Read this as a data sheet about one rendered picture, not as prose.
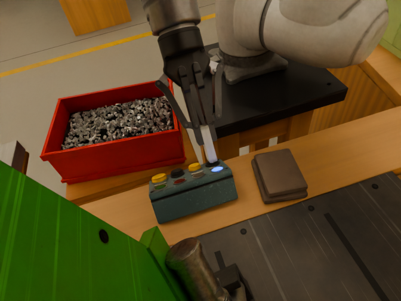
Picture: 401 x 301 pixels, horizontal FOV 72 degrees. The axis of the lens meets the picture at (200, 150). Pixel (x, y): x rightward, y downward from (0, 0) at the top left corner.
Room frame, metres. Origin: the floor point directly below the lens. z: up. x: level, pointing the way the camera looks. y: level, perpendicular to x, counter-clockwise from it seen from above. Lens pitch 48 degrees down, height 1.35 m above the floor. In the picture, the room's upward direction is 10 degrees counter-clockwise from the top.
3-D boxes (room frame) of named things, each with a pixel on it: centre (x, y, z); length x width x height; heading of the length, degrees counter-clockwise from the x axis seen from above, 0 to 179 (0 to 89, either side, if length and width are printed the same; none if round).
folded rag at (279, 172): (0.29, -0.13, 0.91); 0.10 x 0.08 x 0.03; 179
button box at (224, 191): (0.29, 0.03, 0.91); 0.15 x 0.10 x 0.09; 99
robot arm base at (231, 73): (0.72, -0.16, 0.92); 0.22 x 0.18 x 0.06; 100
